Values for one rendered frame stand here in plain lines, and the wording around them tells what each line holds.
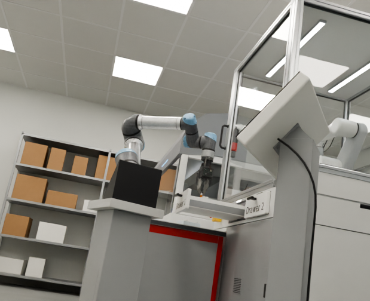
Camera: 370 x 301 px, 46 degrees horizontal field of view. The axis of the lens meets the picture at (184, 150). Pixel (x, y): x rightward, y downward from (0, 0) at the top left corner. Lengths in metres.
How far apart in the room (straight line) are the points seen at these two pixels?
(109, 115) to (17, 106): 1.36
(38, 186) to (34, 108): 1.33
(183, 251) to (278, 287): 1.12
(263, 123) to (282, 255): 0.45
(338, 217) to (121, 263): 1.03
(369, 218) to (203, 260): 0.94
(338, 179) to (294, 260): 0.78
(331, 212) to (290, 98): 0.83
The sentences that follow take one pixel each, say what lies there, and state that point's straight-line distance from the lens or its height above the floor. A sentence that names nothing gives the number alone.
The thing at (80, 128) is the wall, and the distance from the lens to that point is 6.87.
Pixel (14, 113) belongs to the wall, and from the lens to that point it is 6.99.
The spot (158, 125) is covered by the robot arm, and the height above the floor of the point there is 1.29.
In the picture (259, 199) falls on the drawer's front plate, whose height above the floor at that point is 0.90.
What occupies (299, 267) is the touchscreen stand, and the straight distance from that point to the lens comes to 1.55.
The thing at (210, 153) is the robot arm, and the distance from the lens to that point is 2.51.
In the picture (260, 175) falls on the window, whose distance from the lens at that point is 2.38.
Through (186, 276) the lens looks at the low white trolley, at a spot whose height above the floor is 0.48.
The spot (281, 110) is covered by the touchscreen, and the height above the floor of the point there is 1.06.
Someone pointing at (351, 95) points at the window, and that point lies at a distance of 2.42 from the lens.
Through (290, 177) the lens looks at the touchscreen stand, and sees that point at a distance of 1.61.
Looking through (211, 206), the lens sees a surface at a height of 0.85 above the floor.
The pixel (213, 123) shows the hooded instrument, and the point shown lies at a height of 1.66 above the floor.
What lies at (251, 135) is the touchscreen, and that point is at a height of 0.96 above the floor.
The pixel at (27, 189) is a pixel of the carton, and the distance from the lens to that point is 6.26.
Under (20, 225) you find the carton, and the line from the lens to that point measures 6.22.
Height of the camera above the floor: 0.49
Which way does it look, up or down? 16 degrees up
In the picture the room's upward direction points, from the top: 9 degrees clockwise
